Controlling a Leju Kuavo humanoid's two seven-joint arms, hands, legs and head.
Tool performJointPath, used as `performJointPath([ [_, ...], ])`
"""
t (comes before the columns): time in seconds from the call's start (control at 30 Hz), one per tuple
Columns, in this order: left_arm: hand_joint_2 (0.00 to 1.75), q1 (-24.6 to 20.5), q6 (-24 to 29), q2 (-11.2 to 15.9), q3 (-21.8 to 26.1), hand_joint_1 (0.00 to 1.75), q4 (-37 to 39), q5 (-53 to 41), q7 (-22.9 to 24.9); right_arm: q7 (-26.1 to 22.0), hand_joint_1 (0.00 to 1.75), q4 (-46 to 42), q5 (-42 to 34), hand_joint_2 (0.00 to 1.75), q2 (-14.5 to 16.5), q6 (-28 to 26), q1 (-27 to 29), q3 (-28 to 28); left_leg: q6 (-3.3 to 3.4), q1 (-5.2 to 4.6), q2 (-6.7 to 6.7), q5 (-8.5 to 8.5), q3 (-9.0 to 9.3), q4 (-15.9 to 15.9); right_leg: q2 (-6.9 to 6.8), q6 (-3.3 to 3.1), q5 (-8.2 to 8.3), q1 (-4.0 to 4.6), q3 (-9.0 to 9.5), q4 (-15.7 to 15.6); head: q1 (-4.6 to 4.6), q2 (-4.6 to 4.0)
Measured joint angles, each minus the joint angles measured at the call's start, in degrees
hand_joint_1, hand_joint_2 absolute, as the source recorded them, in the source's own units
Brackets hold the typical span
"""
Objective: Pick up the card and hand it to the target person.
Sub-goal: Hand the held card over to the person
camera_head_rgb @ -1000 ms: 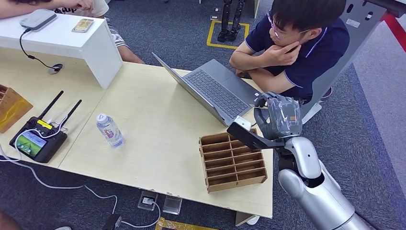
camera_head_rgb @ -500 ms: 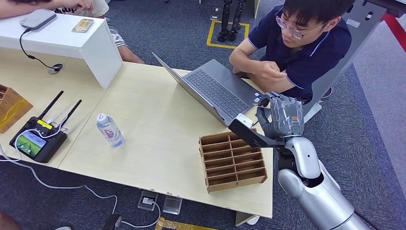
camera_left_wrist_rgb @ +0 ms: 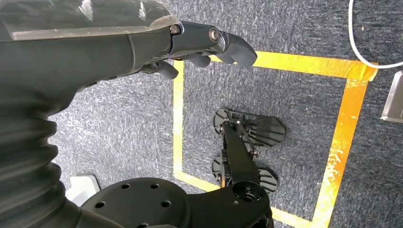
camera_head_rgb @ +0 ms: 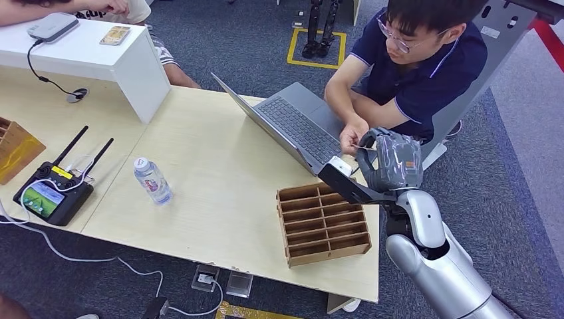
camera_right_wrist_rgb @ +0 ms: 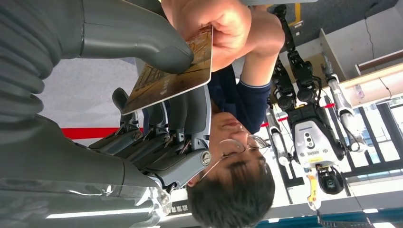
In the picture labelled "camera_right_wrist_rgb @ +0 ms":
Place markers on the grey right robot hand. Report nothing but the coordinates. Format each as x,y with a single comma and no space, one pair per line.
63,170

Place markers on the person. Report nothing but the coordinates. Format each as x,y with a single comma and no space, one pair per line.
233,195

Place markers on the red barrier strip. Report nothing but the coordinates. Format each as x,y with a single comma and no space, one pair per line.
94,133

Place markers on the yellow floor tape square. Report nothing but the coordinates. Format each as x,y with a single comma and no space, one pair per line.
298,14

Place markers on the thin-rimmed eyeglasses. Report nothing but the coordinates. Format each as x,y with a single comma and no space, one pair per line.
239,148

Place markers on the black and silver humanoid robot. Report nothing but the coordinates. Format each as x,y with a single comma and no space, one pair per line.
314,138

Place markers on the yellow handheld tool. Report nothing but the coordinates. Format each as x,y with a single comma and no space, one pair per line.
313,190

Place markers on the black window frame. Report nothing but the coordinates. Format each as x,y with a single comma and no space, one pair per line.
374,135

